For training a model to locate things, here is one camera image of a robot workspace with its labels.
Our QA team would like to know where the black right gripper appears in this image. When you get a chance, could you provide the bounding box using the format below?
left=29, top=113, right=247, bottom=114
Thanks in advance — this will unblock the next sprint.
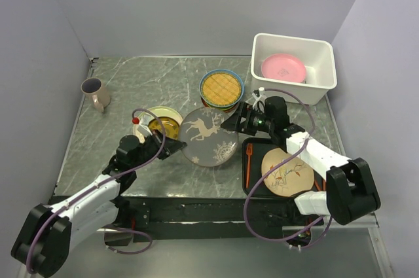
left=221, top=101, right=274, bottom=137

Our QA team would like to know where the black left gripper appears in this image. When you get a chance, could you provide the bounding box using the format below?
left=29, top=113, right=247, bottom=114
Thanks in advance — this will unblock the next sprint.
left=131, top=128, right=187, bottom=169

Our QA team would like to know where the yellow black patterned plate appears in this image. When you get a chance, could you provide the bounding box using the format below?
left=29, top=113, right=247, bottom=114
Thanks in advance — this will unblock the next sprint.
left=148, top=116, right=179, bottom=140

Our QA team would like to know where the cream plate with branch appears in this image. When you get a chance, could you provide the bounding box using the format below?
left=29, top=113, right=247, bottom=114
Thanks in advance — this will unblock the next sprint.
left=149, top=106, right=183, bottom=127

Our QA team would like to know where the grey reindeer plate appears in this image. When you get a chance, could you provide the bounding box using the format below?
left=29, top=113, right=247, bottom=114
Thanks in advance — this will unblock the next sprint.
left=179, top=107, right=238, bottom=167

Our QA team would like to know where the pink plate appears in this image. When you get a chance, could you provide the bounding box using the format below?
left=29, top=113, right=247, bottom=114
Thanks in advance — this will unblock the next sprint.
left=261, top=54, right=306, bottom=83

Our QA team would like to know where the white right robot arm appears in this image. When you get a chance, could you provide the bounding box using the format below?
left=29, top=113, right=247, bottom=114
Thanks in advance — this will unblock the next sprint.
left=221, top=96, right=381, bottom=225

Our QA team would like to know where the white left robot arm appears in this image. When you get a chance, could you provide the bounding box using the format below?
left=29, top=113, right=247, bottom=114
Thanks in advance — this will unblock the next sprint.
left=10, top=130, right=187, bottom=277

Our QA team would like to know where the stack of coloured plates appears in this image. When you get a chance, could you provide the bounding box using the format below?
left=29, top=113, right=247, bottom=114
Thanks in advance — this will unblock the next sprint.
left=201, top=97, right=238, bottom=113

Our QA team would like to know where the white plastic bin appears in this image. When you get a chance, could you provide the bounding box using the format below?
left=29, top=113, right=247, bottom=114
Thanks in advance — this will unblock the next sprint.
left=251, top=33, right=337, bottom=105

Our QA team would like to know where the orange plastic fork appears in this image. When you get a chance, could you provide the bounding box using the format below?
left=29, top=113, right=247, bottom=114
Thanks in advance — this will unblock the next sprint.
left=246, top=143, right=253, bottom=188

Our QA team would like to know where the blue plate with bamboo mat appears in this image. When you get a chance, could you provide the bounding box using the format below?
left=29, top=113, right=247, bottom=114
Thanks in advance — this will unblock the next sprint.
left=199, top=69, right=245, bottom=107

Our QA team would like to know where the black tray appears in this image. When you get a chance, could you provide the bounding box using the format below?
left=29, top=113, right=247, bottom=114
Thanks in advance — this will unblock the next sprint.
left=242, top=137, right=321, bottom=198

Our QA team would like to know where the pink mug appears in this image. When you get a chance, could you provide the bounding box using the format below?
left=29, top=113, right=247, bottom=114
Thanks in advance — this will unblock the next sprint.
left=81, top=77, right=111, bottom=113

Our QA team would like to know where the beige bird plate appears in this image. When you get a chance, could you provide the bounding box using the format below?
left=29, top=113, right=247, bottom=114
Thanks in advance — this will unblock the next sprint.
left=261, top=148, right=314, bottom=197

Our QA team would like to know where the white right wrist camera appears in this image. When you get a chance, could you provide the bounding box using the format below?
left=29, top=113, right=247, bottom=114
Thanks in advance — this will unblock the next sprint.
left=252, top=87, right=266, bottom=111

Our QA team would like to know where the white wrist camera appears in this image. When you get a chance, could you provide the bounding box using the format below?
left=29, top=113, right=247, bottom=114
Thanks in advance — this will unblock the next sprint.
left=133, top=113, right=155, bottom=142
left=252, top=87, right=266, bottom=111

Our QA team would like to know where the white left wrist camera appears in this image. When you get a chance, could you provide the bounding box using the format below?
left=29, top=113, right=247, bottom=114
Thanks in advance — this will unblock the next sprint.
left=133, top=113, right=155, bottom=142

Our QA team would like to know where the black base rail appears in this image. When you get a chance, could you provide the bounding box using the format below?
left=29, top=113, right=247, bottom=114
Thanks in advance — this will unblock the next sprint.
left=112, top=196, right=317, bottom=240

